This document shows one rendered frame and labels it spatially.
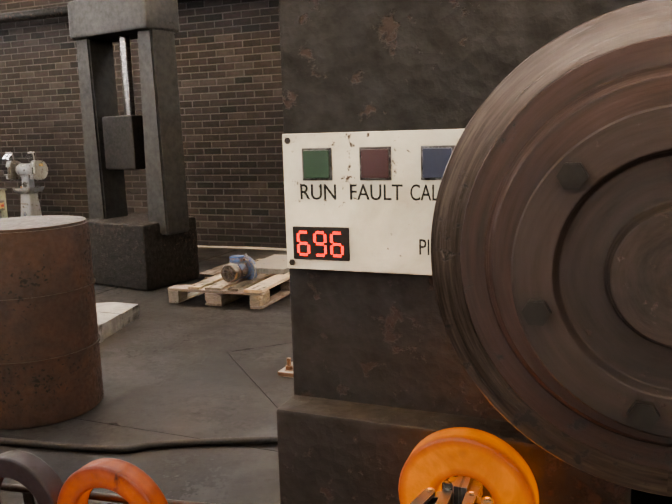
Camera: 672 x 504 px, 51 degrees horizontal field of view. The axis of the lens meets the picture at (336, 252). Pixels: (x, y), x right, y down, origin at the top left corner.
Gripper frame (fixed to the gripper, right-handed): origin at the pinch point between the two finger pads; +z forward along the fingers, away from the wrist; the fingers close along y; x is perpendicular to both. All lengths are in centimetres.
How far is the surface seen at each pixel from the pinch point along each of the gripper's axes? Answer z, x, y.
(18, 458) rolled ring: 0, -8, -69
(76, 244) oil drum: 170, -13, -210
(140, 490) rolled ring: -1.0, -8.3, -45.2
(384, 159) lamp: 11.4, 35.7, -12.2
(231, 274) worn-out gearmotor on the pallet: 371, -79, -253
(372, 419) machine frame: 7.5, 2.5, -13.8
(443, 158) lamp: 11.4, 35.7, -4.8
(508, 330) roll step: -5.9, 20.5, 5.5
